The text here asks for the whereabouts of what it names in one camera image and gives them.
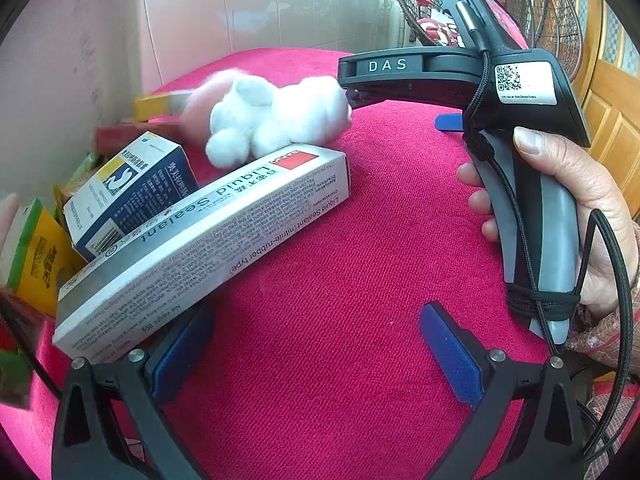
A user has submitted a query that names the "person's right hand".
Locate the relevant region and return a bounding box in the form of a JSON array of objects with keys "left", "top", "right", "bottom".
[{"left": 456, "top": 126, "right": 640, "bottom": 321}]

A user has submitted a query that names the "red patterned cushion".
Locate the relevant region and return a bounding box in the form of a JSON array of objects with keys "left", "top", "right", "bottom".
[{"left": 414, "top": 0, "right": 462, "bottom": 44}]

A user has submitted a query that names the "pink plush toy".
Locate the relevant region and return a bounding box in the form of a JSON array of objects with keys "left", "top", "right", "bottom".
[{"left": 181, "top": 70, "right": 246, "bottom": 137}]

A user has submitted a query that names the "wooden door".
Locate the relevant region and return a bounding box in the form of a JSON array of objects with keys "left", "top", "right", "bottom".
[{"left": 545, "top": 0, "right": 640, "bottom": 196}]

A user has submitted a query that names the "long grey sealant box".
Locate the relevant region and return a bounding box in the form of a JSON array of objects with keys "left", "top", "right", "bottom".
[{"left": 51, "top": 144, "right": 351, "bottom": 365}]

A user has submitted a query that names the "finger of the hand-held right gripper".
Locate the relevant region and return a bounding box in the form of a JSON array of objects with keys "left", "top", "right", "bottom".
[
  {"left": 337, "top": 46, "right": 478, "bottom": 110},
  {"left": 435, "top": 114, "right": 467, "bottom": 134}
]

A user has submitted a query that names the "red tablecloth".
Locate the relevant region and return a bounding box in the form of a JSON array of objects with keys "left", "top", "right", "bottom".
[{"left": 15, "top": 47, "right": 571, "bottom": 480}]

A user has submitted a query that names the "wire basket with cloths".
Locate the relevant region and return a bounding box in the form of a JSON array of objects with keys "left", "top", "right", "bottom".
[{"left": 392, "top": 0, "right": 583, "bottom": 81}]

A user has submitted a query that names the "white blue medicine box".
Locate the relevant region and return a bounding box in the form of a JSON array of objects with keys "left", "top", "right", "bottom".
[{"left": 62, "top": 131, "right": 200, "bottom": 262}]

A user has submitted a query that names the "red cigarette box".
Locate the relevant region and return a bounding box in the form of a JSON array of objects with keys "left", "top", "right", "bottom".
[{"left": 94, "top": 119, "right": 183, "bottom": 157}]

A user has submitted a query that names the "yellow white medicine box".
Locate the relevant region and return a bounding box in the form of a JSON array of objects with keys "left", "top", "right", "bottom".
[{"left": 134, "top": 91, "right": 198, "bottom": 122}]

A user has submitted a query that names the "white plush toy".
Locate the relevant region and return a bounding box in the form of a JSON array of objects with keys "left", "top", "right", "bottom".
[{"left": 205, "top": 74, "right": 353, "bottom": 170}]

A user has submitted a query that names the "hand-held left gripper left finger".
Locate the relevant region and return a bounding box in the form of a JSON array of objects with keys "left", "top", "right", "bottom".
[{"left": 52, "top": 302, "right": 216, "bottom": 480}]

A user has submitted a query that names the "person's right forearm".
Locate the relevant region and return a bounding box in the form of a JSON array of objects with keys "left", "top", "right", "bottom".
[{"left": 565, "top": 285, "right": 640, "bottom": 381}]

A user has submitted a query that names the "yellow green tissue packet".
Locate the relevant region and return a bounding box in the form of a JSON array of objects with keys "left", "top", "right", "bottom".
[{"left": 0, "top": 197, "right": 87, "bottom": 318}]

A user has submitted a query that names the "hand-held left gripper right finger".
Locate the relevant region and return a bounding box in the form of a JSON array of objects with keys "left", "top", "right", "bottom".
[{"left": 419, "top": 301, "right": 586, "bottom": 480}]

